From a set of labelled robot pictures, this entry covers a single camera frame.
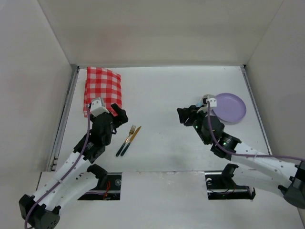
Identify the blue mug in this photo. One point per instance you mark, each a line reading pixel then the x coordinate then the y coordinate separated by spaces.
pixel 199 104

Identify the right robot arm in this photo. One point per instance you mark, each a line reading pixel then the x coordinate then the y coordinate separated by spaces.
pixel 281 175

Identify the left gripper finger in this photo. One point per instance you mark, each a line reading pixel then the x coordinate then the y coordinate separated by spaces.
pixel 122 116
pixel 113 110

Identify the right aluminium rail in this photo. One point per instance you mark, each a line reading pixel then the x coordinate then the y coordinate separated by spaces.
pixel 247 82

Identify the gold fork green handle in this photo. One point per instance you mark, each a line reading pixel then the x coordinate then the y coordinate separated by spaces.
pixel 131 132

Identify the red checkered cloth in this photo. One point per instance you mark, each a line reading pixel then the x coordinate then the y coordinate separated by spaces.
pixel 104 83

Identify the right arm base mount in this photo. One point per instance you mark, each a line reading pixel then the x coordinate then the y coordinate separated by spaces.
pixel 218 188

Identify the aluminium rail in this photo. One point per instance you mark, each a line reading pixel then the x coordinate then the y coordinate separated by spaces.
pixel 247 82
pixel 55 149

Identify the purple plate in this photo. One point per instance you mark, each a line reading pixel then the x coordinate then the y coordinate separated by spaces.
pixel 230 108

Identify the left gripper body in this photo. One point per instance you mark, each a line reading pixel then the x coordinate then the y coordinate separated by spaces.
pixel 114 114

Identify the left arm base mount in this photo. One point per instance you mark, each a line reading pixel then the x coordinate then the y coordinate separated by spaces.
pixel 106 189

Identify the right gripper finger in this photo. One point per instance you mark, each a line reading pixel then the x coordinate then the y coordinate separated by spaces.
pixel 183 113
pixel 190 120

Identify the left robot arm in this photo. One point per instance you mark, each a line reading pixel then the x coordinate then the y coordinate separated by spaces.
pixel 78 175

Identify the left aluminium rail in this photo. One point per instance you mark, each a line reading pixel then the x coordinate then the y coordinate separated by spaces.
pixel 55 149

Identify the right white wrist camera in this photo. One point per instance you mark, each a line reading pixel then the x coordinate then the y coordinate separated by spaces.
pixel 209 100

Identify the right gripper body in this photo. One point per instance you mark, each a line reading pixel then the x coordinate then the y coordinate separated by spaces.
pixel 191 115

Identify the gold knife green handle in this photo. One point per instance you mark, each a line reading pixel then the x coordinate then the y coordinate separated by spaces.
pixel 131 139

